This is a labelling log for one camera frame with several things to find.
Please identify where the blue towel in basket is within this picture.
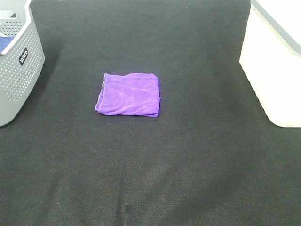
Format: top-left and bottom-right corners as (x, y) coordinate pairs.
(0, 34), (14, 52)

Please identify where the black table cloth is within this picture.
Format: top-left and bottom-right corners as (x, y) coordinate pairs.
(0, 0), (301, 226)

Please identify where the grey perforated laundry basket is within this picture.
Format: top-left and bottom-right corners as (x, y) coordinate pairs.
(0, 0), (45, 126)

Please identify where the folded purple towel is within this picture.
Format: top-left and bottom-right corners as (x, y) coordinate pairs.
(95, 73), (160, 118)

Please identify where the white plastic storage basket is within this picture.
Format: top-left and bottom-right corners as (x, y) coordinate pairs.
(239, 0), (301, 128)

